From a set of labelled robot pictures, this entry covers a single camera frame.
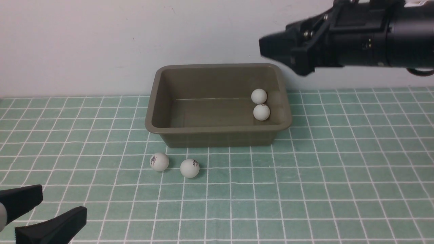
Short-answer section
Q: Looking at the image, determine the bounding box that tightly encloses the olive plastic storage bin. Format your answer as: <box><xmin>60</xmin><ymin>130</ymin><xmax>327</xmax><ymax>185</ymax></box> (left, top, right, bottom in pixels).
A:
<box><xmin>145</xmin><ymin>63</ymin><xmax>292</xmax><ymax>148</ymax></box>

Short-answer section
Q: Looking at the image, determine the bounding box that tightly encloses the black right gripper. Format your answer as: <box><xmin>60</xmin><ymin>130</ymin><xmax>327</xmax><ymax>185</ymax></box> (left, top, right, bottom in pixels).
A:
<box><xmin>259</xmin><ymin>3</ymin><xmax>390</xmax><ymax>76</ymax></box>

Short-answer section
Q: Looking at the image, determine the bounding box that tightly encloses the green checkered tablecloth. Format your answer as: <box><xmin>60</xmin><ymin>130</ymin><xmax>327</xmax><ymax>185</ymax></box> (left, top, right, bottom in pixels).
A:
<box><xmin>0</xmin><ymin>87</ymin><xmax>434</xmax><ymax>244</ymax></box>

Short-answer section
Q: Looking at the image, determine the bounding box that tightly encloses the logo ping-pong ball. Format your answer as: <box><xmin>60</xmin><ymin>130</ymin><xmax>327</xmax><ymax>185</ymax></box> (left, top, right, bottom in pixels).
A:
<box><xmin>251</xmin><ymin>88</ymin><xmax>268</xmax><ymax>105</ymax></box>
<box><xmin>150</xmin><ymin>152</ymin><xmax>170</xmax><ymax>172</ymax></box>

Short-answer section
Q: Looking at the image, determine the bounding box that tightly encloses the white ping-pong ball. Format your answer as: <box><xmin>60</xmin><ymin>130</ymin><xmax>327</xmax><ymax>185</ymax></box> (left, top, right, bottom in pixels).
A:
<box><xmin>180</xmin><ymin>159</ymin><xmax>200</xmax><ymax>179</ymax></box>
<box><xmin>253</xmin><ymin>104</ymin><xmax>270</xmax><ymax>121</ymax></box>

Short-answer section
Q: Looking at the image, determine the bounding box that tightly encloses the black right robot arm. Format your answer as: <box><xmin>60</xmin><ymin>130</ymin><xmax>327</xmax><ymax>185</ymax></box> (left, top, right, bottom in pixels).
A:
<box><xmin>259</xmin><ymin>0</ymin><xmax>434</xmax><ymax>76</ymax></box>

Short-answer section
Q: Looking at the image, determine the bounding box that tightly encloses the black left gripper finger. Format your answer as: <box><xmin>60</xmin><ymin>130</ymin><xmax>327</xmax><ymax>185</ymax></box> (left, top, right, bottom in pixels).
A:
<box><xmin>0</xmin><ymin>184</ymin><xmax>43</xmax><ymax>224</ymax></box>
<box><xmin>15</xmin><ymin>206</ymin><xmax>88</xmax><ymax>244</ymax></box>

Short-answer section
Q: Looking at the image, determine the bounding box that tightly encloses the black right camera cable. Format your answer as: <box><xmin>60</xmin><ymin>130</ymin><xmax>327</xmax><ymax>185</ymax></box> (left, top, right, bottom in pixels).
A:
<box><xmin>405</xmin><ymin>67</ymin><xmax>434</xmax><ymax>77</ymax></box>

